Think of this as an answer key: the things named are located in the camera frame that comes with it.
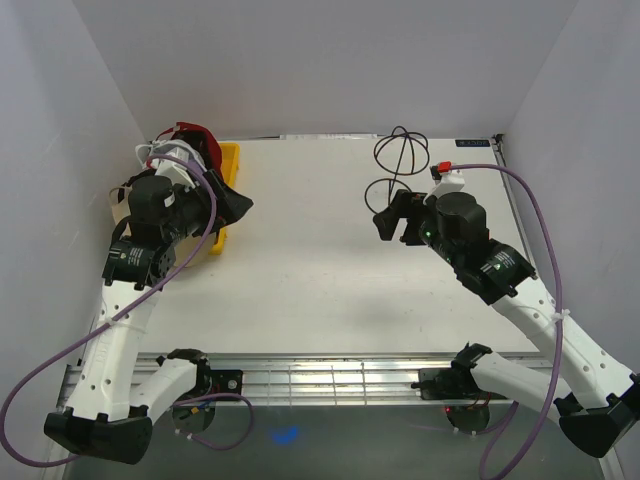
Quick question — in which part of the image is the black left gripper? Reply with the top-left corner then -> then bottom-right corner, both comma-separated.
162,169 -> 252,245

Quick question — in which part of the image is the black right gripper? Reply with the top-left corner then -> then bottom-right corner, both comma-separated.
372,190 -> 461,268

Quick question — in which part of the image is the tan R baseball cap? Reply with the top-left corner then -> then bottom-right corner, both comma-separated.
110,178 -> 217,274

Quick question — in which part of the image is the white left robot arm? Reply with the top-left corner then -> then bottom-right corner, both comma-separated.
44,170 -> 253,465

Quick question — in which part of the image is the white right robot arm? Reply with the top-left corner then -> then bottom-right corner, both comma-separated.
373,190 -> 639,458

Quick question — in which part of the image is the yellow plastic bin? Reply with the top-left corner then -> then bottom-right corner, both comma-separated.
208,142 -> 240,256

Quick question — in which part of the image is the red baseball cap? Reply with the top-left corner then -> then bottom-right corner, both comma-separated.
156,121 -> 223,174

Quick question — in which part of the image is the white baseball cap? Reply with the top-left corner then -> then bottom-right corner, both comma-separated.
135,140 -> 206,172

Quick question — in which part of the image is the black wire hat stand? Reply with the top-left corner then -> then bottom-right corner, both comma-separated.
363,125 -> 431,214

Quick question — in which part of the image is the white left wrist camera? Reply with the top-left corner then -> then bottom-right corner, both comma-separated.
147,147 -> 205,189

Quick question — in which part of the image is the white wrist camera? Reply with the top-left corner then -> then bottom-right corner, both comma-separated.
147,147 -> 205,189
426,162 -> 465,198

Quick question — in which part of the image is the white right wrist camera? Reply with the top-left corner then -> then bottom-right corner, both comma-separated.
426,162 -> 465,198

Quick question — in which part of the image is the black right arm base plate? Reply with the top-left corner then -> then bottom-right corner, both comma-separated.
411,368 -> 490,400

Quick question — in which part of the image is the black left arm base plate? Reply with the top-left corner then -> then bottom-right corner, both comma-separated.
186,369 -> 244,398

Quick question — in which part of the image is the aluminium frame rail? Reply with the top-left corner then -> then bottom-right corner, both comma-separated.
57,352 -> 551,409

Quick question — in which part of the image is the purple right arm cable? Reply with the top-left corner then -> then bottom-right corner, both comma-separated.
405,162 -> 566,480

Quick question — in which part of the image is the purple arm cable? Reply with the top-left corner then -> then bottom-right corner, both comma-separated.
405,162 -> 566,480
0,154 -> 255,469

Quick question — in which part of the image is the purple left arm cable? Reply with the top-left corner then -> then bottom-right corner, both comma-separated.
0,154 -> 255,469

